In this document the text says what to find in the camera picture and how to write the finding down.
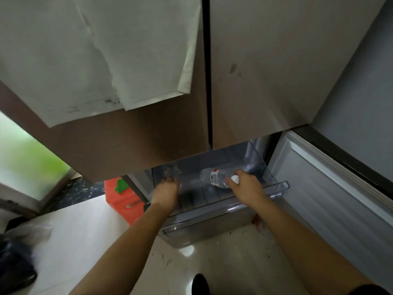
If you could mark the plain brown fridge door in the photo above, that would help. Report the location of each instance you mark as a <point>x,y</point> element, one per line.
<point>270,64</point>

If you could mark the person's left fingers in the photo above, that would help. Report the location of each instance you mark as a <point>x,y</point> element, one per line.
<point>172,182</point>

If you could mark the person's right hand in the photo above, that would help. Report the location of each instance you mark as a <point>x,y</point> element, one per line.
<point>249,190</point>

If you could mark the person's right thumb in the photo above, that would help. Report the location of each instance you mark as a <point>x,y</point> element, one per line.
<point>231,182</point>

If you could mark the green plastic piece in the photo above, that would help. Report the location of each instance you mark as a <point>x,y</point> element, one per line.
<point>121,185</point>

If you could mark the clear plastic fridge drawer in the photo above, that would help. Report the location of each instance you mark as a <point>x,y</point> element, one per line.
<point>215,199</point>

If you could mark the brown fridge door with papers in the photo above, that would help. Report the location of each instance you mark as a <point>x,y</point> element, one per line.
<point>147,138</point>

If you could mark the open fridge door white liner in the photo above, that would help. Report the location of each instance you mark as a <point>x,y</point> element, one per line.
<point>331,196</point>

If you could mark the orange plastic stool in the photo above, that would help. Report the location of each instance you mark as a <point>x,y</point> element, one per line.
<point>124,205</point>

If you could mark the person's black shoe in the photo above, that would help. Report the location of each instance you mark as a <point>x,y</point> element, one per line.
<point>200,285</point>

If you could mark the black plastic bag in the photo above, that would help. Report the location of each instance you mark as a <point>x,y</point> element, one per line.
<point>13,270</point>

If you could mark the frosted glass door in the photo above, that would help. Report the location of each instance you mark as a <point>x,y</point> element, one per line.
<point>27,162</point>

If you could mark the grey narrow fridge door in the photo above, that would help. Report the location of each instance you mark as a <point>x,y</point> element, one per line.
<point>139,185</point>

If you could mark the folded white paper sheet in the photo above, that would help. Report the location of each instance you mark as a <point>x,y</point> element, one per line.
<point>144,49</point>

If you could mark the person's right forearm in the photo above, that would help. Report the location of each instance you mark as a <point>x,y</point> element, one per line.
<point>307,248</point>

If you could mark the grey lower fridge drawer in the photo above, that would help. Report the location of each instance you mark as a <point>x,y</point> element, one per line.
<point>211,225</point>

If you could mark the clear plastic water bottle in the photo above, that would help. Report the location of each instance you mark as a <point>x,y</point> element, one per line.
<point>215,177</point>

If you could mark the person's left forearm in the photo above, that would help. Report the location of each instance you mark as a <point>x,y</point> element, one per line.
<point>122,254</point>

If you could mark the large white paper sheet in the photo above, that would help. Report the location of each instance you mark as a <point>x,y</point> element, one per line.
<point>46,61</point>

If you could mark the person's left hand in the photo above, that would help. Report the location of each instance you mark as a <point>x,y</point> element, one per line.
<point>165,195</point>

